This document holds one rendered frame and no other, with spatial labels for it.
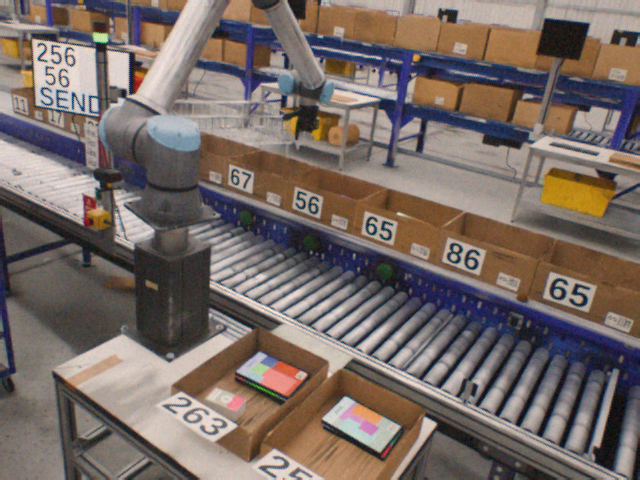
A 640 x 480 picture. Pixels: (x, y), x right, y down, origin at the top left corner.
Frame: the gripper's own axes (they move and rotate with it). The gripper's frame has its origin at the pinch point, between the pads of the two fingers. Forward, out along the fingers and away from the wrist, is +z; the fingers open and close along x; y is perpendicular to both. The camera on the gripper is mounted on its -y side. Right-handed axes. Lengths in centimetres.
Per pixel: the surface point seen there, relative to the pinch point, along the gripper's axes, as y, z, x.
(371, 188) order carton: 32.0, 20.5, 18.8
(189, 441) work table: 35, 30, -139
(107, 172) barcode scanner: -61, 8, -57
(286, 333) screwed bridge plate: 36, 36, -81
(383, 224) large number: 48, 20, -14
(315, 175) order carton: 1.4, 22.3, 20.4
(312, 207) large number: 12.3, 25.2, -7.5
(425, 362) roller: 84, 37, -70
